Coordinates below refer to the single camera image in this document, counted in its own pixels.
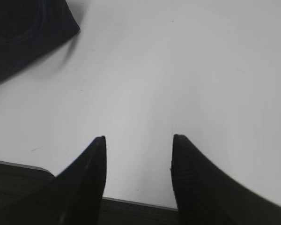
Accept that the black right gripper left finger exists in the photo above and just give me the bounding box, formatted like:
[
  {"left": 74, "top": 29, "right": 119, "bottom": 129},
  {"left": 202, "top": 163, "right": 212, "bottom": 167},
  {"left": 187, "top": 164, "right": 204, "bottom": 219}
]
[{"left": 54, "top": 136, "right": 107, "bottom": 225}]

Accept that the dark navy fabric bag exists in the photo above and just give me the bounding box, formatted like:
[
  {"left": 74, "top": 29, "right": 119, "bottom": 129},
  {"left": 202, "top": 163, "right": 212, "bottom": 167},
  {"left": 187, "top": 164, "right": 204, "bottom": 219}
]
[{"left": 0, "top": 0, "right": 80, "bottom": 84}]

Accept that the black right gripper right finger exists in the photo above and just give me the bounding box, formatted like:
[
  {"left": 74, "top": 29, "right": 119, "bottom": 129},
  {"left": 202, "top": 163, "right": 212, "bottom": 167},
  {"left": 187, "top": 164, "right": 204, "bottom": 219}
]
[{"left": 170, "top": 134, "right": 281, "bottom": 225}]

